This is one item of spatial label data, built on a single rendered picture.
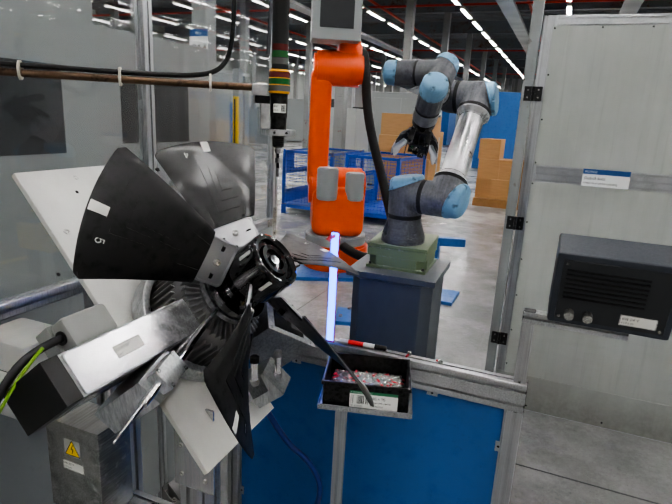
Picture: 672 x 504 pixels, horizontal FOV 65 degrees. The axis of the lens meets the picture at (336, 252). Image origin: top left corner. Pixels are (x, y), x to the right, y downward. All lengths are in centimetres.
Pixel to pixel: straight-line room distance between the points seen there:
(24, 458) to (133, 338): 88
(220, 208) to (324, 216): 389
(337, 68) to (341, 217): 136
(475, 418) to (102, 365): 100
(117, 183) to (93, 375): 30
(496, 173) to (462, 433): 891
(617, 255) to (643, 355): 172
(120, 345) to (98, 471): 43
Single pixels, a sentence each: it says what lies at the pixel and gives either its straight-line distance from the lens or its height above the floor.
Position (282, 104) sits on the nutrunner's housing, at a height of 152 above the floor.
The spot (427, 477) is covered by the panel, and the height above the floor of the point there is 50.
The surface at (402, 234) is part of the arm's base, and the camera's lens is 180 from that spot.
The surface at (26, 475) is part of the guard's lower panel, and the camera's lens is 182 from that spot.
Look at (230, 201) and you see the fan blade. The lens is 115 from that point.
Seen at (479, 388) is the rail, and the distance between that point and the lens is 149.
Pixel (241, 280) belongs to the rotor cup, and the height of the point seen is 119.
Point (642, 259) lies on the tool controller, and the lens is 133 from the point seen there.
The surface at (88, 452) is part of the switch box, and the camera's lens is 130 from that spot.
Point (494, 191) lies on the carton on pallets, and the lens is 1032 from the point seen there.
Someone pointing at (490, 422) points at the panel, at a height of 72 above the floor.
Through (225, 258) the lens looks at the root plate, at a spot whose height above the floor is 123.
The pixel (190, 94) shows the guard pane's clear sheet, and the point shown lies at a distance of 206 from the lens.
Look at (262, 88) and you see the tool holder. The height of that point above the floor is 155.
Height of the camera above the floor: 150
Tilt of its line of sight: 14 degrees down
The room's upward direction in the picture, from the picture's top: 3 degrees clockwise
